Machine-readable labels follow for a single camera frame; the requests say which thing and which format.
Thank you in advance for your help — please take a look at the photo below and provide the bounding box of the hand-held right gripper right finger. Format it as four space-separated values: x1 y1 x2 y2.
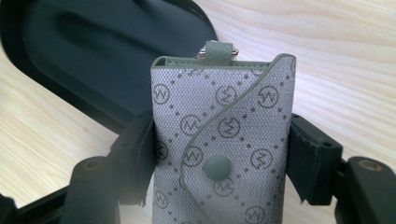
285 113 344 207

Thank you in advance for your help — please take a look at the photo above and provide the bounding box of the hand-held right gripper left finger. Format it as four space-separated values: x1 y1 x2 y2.
107 109 157 208

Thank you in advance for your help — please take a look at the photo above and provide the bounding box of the grey patterned key pouch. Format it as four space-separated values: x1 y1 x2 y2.
149 39 297 224

